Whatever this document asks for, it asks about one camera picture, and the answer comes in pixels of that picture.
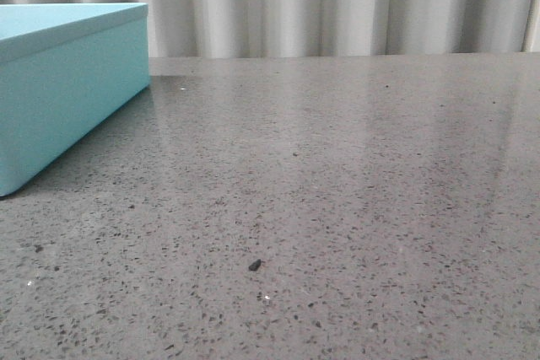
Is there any light blue plastic box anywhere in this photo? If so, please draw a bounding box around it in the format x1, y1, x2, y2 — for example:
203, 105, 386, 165
1, 3, 150, 196

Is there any small black debris piece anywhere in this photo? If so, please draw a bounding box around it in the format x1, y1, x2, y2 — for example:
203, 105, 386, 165
248, 259, 262, 271

